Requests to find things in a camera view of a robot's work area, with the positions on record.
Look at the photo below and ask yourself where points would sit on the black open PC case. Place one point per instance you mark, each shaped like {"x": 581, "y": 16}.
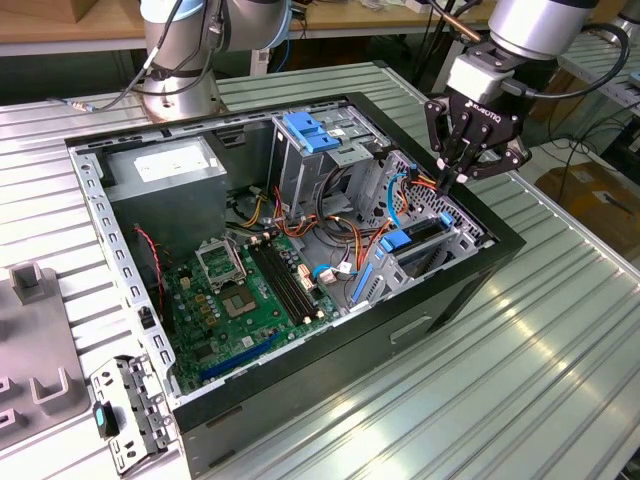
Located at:
{"x": 350, "y": 360}

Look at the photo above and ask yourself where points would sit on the CPU socket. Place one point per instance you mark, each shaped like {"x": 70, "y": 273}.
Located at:
{"x": 240, "y": 304}

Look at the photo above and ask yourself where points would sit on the blue black bracket latch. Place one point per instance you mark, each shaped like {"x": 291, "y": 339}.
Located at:
{"x": 102, "y": 419}

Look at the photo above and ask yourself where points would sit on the grey power supply unit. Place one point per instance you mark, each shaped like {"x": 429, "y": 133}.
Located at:
{"x": 165, "y": 215}

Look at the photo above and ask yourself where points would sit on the grey parts rack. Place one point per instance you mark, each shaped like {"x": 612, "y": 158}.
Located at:
{"x": 40, "y": 345}

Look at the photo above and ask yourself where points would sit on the grey metal drive cage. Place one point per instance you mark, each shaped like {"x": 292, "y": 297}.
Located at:
{"x": 295, "y": 170}

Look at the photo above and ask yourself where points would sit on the wooden desk white frame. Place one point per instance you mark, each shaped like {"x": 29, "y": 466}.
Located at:
{"x": 400, "y": 20}

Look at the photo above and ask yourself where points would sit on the blue plastic drive latch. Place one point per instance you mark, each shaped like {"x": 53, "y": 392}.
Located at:
{"x": 310, "y": 132}

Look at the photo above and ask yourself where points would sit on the metal slat side table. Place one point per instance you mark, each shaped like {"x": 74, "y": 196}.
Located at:
{"x": 585, "y": 70}

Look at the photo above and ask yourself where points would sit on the grey metal disk bay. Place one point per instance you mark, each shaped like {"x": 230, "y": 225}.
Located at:
{"x": 385, "y": 277}

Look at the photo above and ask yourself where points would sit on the RAM slot white clips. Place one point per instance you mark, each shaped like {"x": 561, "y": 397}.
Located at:
{"x": 281, "y": 280}
{"x": 295, "y": 280}

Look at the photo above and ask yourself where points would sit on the large cardboard box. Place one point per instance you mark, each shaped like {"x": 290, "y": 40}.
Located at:
{"x": 585, "y": 205}

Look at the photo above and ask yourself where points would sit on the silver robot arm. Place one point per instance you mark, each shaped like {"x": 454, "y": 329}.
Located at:
{"x": 540, "y": 25}

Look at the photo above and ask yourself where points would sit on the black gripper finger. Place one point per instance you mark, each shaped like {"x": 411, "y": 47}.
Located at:
{"x": 505, "y": 162}
{"x": 436, "y": 125}

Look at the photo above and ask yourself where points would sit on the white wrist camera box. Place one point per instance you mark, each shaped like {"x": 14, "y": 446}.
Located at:
{"x": 475, "y": 80}

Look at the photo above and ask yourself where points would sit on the RAM slot black clips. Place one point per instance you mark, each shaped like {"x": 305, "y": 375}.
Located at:
{"x": 275, "y": 280}
{"x": 288, "y": 280}

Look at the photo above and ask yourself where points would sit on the thin metal locking lever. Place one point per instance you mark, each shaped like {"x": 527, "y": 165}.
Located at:
{"x": 237, "y": 257}

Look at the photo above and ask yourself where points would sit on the green motherboard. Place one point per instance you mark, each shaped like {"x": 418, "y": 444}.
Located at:
{"x": 235, "y": 330}

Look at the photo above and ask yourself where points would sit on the small brown box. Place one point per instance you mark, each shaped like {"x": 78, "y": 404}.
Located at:
{"x": 82, "y": 10}

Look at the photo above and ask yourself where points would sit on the grey metal slot bracket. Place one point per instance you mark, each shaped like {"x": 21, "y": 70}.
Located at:
{"x": 142, "y": 395}

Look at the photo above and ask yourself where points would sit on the blue expansion slot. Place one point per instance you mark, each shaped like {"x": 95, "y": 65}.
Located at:
{"x": 240, "y": 357}

